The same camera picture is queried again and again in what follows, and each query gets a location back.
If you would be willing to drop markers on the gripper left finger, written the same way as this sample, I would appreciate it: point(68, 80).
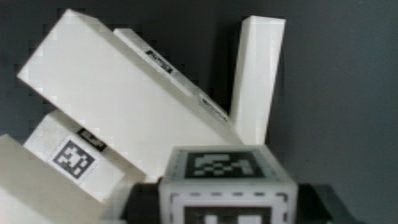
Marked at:
point(141, 210)

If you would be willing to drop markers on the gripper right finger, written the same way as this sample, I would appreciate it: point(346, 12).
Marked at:
point(321, 207)

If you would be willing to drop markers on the white tagged cube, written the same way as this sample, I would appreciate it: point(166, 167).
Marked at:
point(227, 187)

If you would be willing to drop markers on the white chair back frame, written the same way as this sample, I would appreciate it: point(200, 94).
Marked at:
point(143, 114)

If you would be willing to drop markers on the white chair seat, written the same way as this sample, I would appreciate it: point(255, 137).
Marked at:
point(42, 199)

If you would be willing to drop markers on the white chair leg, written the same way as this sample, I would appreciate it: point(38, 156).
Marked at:
point(83, 158)

